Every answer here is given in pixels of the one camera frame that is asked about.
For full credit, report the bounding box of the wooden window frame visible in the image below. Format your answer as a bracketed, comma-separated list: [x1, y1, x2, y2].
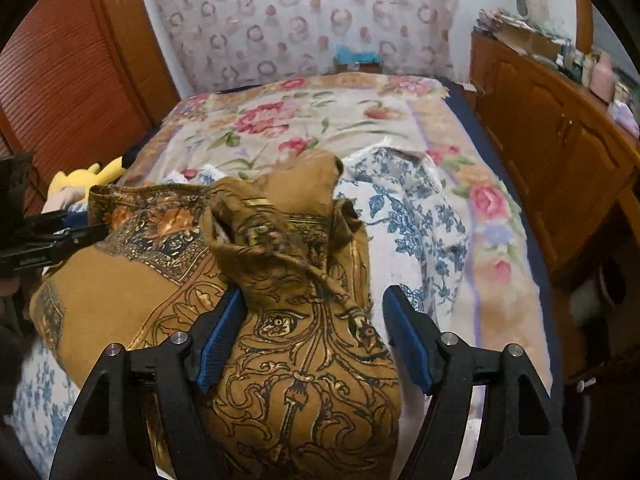
[575, 0, 596, 53]

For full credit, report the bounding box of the blue cloth bundle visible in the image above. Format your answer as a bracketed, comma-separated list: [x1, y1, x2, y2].
[332, 45, 383, 73]

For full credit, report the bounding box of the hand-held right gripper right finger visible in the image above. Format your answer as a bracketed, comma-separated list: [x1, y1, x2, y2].
[382, 285, 576, 480]

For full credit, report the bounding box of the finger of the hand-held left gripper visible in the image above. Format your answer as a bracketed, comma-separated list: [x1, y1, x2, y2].
[0, 223, 109, 277]
[20, 209, 91, 237]

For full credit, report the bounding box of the blue floral white cloth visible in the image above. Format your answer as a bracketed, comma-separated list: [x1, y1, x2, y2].
[12, 146, 473, 463]

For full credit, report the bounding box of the wooden sideboard cabinet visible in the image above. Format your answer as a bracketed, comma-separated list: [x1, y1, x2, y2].
[470, 30, 640, 291]

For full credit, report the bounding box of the ring patterned sheer curtain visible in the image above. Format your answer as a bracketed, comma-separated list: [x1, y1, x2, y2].
[140, 0, 463, 96]

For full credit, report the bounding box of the pink floral blanket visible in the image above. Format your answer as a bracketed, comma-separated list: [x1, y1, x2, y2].
[122, 72, 553, 396]

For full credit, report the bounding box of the pink bottle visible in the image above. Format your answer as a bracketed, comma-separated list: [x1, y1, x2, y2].
[590, 50, 616, 103]

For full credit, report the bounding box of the pale plush toy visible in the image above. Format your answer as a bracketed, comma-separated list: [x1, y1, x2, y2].
[42, 187, 91, 213]

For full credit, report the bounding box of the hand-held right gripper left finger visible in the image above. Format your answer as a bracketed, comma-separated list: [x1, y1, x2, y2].
[50, 287, 246, 480]

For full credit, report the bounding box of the yellow plush toy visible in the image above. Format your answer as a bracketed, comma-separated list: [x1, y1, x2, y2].
[48, 156, 125, 196]

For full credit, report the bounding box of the cardboard box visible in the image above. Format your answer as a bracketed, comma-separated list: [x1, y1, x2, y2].
[492, 20, 563, 61]

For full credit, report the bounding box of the purple tissue pack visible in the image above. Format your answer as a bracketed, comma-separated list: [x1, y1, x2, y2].
[607, 100, 640, 136]

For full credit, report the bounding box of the wooden louvered wardrobe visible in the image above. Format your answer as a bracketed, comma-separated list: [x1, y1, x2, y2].
[0, 0, 181, 201]

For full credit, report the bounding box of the grey waste bin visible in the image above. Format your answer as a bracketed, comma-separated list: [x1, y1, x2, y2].
[570, 280, 616, 331]

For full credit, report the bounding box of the cluster of small bottles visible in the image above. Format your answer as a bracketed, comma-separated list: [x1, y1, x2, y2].
[555, 40, 601, 86]

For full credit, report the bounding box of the pile of papers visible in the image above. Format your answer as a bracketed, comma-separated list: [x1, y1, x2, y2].
[475, 7, 521, 36]

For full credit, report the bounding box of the golden brown patterned garment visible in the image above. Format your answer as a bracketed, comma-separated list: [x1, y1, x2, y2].
[29, 152, 401, 480]

